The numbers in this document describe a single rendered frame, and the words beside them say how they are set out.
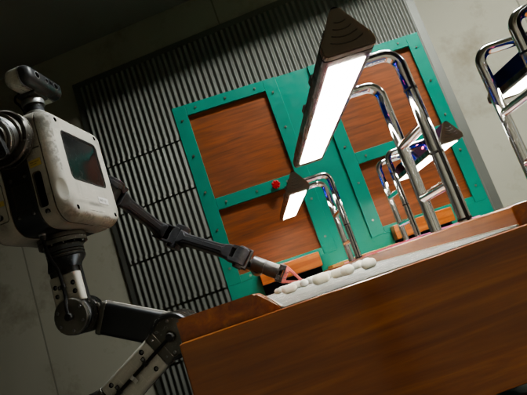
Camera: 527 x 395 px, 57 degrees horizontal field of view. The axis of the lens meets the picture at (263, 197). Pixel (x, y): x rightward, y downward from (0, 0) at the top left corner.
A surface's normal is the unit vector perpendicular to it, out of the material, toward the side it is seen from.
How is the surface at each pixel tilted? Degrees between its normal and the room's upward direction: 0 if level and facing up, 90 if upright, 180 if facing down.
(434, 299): 90
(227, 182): 90
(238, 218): 90
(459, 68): 90
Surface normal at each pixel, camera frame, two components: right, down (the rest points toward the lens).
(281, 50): -0.17, -0.13
